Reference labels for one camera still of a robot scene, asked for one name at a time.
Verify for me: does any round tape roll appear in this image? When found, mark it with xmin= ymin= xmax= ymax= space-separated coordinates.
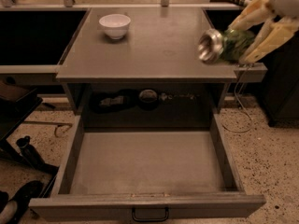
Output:
xmin=138 ymin=90 xmax=159 ymax=110

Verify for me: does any white cable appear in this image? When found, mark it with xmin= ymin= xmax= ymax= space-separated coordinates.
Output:
xmin=221 ymin=66 xmax=254 ymax=134

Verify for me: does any black bag under cabinet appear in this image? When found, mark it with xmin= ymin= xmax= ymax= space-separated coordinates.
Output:
xmin=89 ymin=89 xmax=137 ymax=114

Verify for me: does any white ceramic bowl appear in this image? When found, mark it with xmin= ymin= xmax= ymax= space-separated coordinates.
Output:
xmin=99 ymin=14 xmax=131 ymax=39

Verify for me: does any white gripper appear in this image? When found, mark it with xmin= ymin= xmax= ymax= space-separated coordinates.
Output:
xmin=228 ymin=0 xmax=299 ymax=63

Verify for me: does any grey open drawer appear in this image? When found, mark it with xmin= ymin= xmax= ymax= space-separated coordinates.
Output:
xmin=30 ymin=115 xmax=265 ymax=221

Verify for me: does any black drawer handle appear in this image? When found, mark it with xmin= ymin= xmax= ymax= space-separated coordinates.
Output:
xmin=132 ymin=208 xmax=169 ymax=223

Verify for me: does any green soda can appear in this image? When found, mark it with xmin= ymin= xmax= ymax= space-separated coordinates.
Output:
xmin=198 ymin=29 xmax=255 ymax=64

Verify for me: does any grey metal cabinet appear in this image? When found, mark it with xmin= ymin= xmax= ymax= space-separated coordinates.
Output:
xmin=57 ymin=7 xmax=236 ymax=131

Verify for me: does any black shoe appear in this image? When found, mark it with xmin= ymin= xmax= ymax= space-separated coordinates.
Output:
xmin=0 ymin=180 xmax=43 ymax=224

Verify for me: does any black chair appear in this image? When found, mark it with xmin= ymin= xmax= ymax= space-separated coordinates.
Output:
xmin=0 ymin=76 xmax=60 ymax=175

